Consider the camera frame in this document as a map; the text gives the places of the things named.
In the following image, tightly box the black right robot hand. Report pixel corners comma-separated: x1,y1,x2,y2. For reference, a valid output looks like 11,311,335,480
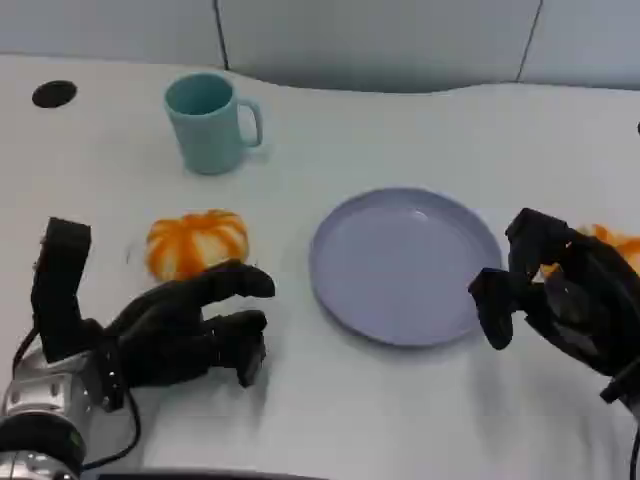
467,207,640,386

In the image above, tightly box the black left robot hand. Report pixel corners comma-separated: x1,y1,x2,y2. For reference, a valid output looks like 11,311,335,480
29,216,277,390

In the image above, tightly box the black robot torso edge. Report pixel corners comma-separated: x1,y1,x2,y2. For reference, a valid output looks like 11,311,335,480
82,466,286,480

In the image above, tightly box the lilac plate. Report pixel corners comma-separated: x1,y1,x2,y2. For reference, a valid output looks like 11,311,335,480
308,186,503,348

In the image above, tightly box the pale green mug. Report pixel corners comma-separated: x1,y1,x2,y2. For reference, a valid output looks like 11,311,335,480
162,72,265,176

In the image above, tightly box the grey partition panel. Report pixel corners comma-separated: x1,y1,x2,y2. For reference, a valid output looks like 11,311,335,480
215,0,545,94
517,0,640,91
0,0,229,70

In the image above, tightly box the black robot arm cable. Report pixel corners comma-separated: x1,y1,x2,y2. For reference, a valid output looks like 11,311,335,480
10,325,41,377
79,387,143,470

